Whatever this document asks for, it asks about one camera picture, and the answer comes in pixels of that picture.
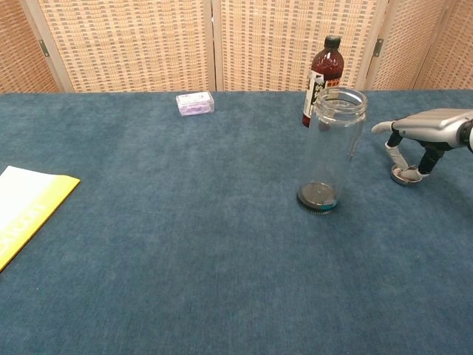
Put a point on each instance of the clear glass jar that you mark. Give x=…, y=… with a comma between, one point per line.
x=332, y=155

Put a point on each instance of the yellow and white booklet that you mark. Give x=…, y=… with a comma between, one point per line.
x=26, y=207

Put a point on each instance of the dark beverage bottle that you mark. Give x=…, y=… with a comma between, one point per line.
x=327, y=64

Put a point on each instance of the woven bamboo screen panel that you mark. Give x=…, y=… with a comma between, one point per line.
x=454, y=55
x=18, y=55
x=266, y=44
x=403, y=48
x=129, y=44

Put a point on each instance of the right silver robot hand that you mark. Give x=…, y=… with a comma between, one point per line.
x=432, y=127

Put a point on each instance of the small purple plastic box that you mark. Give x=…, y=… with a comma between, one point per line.
x=195, y=104

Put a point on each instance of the black screen hinge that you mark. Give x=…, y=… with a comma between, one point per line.
x=44, y=48
x=378, y=47

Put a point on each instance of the blue table cloth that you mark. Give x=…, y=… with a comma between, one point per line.
x=184, y=240

